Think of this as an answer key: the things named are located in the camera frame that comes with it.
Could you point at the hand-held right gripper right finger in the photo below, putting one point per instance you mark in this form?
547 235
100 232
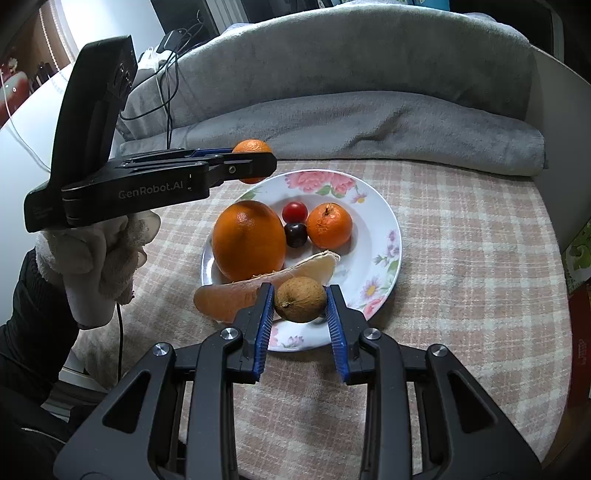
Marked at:
337 332

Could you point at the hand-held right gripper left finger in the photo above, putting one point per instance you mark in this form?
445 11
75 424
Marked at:
263 332

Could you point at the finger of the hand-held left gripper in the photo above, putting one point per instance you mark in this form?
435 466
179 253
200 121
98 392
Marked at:
212 151
244 168

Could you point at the small tangerine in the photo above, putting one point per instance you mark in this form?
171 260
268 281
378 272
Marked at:
251 147

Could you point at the brown kiwi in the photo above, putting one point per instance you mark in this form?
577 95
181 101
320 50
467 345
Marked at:
300 299

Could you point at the peeled pomelo segment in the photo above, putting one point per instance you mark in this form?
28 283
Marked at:
217 300

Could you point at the red cherry tomato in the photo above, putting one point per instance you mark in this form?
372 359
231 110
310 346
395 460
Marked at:
294 212

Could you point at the large orange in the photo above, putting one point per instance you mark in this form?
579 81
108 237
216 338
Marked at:
248 240

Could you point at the white floral plate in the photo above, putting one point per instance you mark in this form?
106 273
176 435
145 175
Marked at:
369 258

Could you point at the dark purple grape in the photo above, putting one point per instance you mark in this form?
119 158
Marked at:
296 234

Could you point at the tangerine with stem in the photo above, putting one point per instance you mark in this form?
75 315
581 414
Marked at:
329 225

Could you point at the person's left forearm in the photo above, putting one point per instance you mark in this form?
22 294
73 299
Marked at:
32 332

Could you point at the person's left hand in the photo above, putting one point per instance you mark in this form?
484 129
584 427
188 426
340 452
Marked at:
92 258

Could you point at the white device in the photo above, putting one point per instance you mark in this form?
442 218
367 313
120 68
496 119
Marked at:
150 59

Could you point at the grey blanket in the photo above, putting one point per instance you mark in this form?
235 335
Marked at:
346 106

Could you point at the pink plaid bed cover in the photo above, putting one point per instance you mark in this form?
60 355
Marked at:
461 277

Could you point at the green box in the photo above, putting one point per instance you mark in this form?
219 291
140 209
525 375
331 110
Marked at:
577 263

